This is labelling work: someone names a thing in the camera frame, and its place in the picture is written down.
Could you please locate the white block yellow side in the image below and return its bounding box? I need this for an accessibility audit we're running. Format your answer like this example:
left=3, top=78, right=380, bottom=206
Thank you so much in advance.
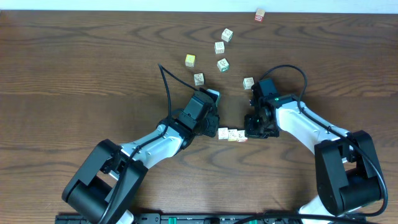
left=228, top=129, right=239, bottom=141

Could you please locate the white block red side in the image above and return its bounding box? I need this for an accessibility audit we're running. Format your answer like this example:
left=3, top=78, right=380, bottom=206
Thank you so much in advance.
left=237, top=130, right=248, bottom=142

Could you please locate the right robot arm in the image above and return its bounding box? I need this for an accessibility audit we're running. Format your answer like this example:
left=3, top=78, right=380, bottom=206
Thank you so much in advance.
left=244, top=93, right=388, bottom=217

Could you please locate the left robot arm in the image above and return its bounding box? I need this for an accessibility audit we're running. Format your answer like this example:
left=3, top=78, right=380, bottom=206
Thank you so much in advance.
left=62, top=109, right=220, bottom=223

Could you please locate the white block green side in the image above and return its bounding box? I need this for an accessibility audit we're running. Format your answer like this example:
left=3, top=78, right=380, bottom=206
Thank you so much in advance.
left=217, top=58, right=229, bottom=73

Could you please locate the white block top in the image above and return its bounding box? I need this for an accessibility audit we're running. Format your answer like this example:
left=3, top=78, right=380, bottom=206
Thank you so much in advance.
left=221, top=28, right=233, bottom=42

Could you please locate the red block at table edge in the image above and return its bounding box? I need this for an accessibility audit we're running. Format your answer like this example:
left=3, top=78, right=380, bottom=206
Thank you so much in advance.
left=254, top=8, right=266, bottom=22

